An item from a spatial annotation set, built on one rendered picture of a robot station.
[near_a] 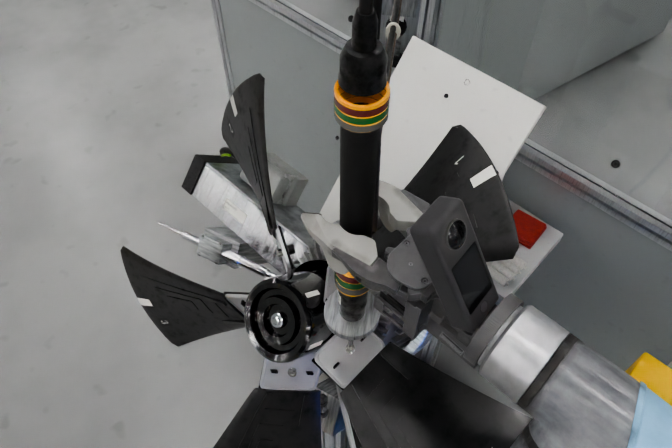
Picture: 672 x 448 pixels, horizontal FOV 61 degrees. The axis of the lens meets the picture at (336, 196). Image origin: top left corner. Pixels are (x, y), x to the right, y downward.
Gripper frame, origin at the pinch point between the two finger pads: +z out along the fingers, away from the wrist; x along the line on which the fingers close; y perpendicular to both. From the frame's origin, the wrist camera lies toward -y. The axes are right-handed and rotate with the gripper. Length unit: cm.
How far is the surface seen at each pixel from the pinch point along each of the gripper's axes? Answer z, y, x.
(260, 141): 22.7, 14.2, 8.0
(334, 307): -1.2, 19.8, -1.4
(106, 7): 287, 152, 98
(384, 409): -11.8, 32.4, -2.8
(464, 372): -4, 151, 62
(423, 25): 39, 33, 70
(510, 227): -12.8, 8.2, 15.3
